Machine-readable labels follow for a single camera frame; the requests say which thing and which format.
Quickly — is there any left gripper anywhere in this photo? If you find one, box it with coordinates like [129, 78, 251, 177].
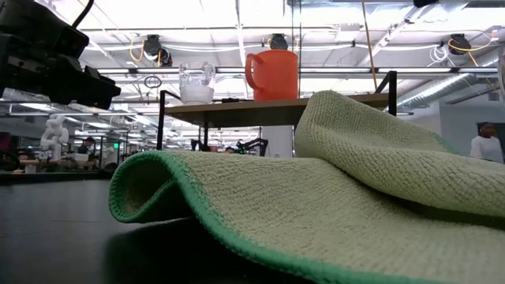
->
[0, 46, 122, 110]

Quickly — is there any clear plastic container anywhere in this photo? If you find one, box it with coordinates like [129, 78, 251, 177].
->
[178, 61, 217, 106]

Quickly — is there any orange plastic mug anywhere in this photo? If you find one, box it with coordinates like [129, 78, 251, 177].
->
[244, 49, 300, 103]

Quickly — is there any person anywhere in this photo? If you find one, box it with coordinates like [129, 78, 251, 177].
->
[77, 136, 96, 155]
[469, 121, 505, 165]

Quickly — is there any green microfibre cloth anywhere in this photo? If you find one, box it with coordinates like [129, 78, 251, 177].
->
[108, 89, 505, 284]

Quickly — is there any black ceiling cable reel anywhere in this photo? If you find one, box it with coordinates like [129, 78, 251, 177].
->
[142, 34, 174, 68]
[269, 33, 290, 51]
[447, 33, 469, 56]

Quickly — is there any wooden shelf with black frame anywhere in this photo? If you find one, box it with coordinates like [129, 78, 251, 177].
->
[156, 70, 398, 151]

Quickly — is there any yellow cable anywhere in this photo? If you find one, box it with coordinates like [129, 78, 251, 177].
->
[361, 0, 379, 91]

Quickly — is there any silver ventilation duct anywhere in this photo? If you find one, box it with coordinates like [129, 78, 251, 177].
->
[396, 73, 505, 110]

